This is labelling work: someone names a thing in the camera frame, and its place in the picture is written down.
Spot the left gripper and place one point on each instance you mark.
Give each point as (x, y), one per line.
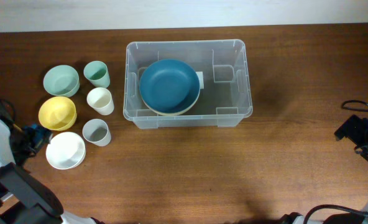
(41, 135)

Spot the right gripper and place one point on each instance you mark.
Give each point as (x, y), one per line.
(354, 129)

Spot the white small bowl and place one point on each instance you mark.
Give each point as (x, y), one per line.
(66, 151)

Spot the yellow small bowl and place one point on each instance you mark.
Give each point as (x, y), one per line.
(58, 113)

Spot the mint green small bowl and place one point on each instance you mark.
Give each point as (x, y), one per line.
(62, 80)

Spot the mint green cup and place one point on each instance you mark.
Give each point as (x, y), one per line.
(97, 73)

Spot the dark blue bowl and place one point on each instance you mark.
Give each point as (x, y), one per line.
(169, 85)

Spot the beige bowl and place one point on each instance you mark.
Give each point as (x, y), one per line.
(174, 113)

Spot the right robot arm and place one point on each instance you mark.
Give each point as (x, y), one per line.
(347, 215)

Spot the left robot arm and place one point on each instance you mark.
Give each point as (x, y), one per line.
(23, 199)

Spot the grey cup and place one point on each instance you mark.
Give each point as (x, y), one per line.
(96, 131)

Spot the cream white cup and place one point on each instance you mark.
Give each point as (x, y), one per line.
(100, 99)

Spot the clear plastic storage bin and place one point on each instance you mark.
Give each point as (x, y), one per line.
(225, 98)

